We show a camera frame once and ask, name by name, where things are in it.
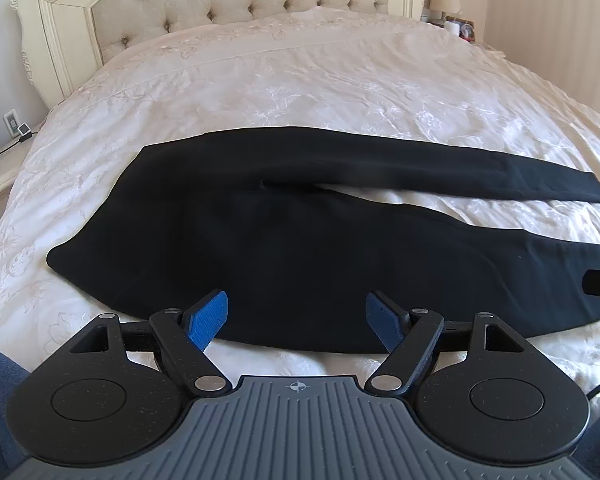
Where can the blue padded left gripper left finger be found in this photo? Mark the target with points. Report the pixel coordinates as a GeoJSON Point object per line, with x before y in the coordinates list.
{"type": "Point", "coordinates": [204, 320]}

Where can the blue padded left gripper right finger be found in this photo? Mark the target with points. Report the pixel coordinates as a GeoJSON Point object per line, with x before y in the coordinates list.
{"type": "Point", "coordinates": [389, 322]}

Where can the black pants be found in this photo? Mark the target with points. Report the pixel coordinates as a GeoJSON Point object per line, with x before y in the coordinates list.
{"type": "Point", "coordinates": [266, 215]}

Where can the small charger cube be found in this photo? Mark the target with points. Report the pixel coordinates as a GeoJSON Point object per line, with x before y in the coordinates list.
{"type": "Point", "coordinates": [24, 132]}

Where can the framed photo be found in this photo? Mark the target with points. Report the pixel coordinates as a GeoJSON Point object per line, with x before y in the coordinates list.
{"type": "Point", "coordinates": [467, 30]}

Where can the cream tufted headboard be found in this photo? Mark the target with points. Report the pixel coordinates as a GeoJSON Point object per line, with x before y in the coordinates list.
{"type": "Point", "coordinates": [64, 42]}

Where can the white wall outlet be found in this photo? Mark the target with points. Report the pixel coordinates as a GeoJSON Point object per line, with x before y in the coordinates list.
{"type": "Point", "coordinates": [12, 123]}

